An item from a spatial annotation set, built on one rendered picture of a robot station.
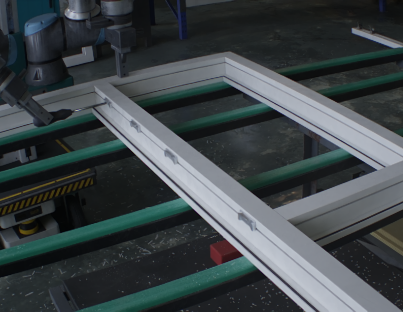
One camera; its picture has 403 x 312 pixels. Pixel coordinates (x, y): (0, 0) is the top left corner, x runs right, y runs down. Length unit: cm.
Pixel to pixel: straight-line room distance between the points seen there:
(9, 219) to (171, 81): 104
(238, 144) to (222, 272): 248
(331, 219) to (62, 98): 88
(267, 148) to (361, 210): 230
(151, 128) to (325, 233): 50
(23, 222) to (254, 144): 149
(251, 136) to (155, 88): 183
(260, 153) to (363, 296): 255
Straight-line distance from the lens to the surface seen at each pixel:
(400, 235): 156
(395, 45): 244
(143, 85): 178
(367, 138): 140
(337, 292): 90
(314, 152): 173
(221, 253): 149
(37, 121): 156
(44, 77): 249
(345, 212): 113
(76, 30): 247
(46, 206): 257
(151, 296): 100
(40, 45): 246
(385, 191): 119
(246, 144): 349
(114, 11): 167
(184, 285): 101
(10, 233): 265
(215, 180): 116
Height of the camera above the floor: 149
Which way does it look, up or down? 27 degrees down
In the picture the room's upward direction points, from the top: 4 degrees counter-clockwise
